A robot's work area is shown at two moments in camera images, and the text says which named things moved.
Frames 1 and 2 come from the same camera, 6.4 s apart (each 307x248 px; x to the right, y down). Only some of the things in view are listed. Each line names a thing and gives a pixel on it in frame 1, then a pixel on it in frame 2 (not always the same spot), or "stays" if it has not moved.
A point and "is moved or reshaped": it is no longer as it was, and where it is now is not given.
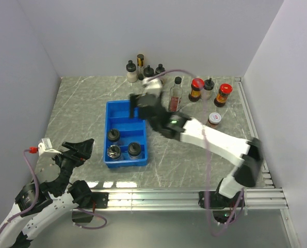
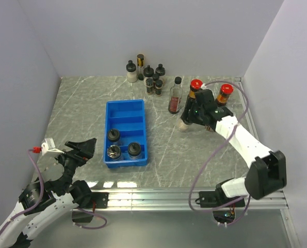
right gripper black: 133,98 to 190,105
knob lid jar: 131,75 stays
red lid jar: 197,84 stays
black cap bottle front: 206,92 is moved or reshaped
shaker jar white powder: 113,152 stays
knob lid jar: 148,72 stays
